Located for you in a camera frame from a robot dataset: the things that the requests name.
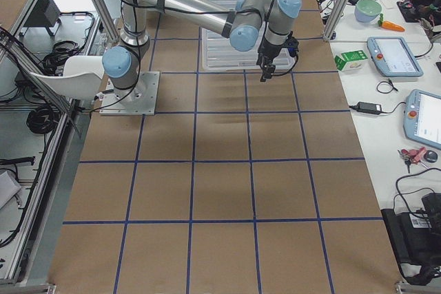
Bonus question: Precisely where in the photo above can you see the key bunch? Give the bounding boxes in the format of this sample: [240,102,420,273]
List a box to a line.
[398,147,438,174]

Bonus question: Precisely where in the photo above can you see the clear plastic box lid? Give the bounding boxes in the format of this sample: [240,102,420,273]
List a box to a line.
[202,0,302,71]

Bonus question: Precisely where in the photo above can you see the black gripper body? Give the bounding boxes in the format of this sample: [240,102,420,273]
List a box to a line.
[257,39,283,67]

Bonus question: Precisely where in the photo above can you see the orange toy carrot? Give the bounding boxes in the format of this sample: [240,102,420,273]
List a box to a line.
[378,13,405,32]

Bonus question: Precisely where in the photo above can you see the green bowl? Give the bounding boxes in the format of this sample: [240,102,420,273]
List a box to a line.
[354,0,382,23]

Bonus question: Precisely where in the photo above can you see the green white carton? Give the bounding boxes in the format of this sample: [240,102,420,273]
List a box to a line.
[334,50,368,72]

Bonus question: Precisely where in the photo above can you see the white plastic chair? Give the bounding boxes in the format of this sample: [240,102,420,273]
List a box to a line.
[30,56,104,101]

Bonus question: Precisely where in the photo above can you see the blue teach pendant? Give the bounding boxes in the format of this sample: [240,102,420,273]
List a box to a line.
[403,90,441,149]
[367,36,424,78]

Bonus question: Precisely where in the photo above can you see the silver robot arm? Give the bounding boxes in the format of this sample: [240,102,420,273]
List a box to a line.
[103,0,302,101]

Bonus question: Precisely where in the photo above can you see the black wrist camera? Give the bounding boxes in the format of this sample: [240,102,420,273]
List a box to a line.
[287,35,299,58]

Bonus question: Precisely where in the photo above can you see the black power adapter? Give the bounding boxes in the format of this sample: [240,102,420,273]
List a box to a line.
[353,101,382,115]

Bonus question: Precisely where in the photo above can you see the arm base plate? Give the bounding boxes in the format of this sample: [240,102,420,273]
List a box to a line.
[99,72,161,116]

